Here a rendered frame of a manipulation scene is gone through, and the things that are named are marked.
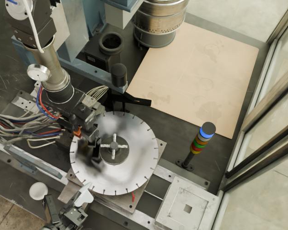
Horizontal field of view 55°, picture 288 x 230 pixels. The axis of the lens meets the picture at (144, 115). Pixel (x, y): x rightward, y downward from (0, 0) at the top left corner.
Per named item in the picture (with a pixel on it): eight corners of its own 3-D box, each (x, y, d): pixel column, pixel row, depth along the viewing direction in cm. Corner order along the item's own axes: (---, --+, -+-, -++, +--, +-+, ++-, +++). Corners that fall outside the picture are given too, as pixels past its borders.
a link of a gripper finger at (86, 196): (102, 190, 97) (84, 212, 94) (88, 180, 99) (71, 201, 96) (100, 188, 95) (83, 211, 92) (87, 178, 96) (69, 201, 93)
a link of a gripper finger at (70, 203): (84, 194, 97) (67, 216, 94) (80, 191, 97) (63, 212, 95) (81, 192, 93) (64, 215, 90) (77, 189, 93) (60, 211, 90)
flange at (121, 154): (133, 158, 103) (134, 155, 101) (105, 169, 101) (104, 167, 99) (123, 132, 108) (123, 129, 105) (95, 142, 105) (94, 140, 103)
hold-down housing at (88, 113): (101, 134, 94) (95, 106, 76) (92, 144, 92) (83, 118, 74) (89, 126, 95) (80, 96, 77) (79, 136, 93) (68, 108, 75)
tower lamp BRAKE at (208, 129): (215, 129, 91) (218, 125, 88) (210, 140, 89) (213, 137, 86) (202, 123, 91) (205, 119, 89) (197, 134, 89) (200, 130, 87)
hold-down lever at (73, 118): (90, 107, 76) (82, 101, 76) (75, 122, 73) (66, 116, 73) (87, 120, 83) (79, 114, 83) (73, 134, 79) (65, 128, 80)
